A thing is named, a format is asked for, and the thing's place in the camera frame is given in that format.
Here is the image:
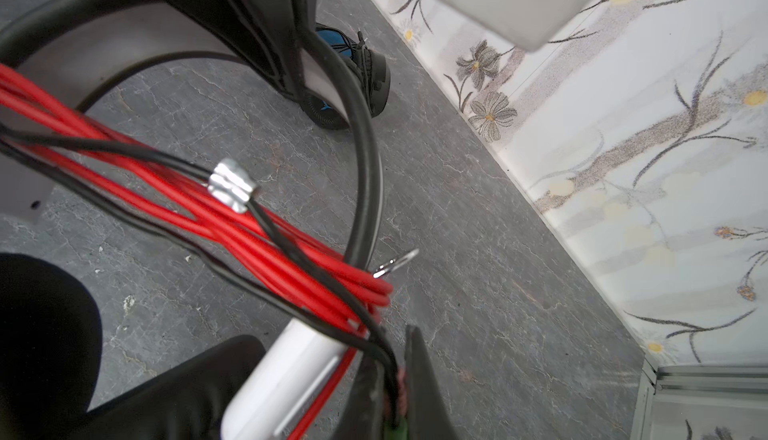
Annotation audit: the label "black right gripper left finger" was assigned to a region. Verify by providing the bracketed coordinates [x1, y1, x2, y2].
[331, 355, 386, 440]

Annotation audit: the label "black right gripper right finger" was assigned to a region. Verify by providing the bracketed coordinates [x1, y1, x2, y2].
[405, 325, 458, 440]

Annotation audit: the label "black headphones with blue band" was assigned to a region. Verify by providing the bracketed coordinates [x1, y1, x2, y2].
[302, 22, 391, 131]

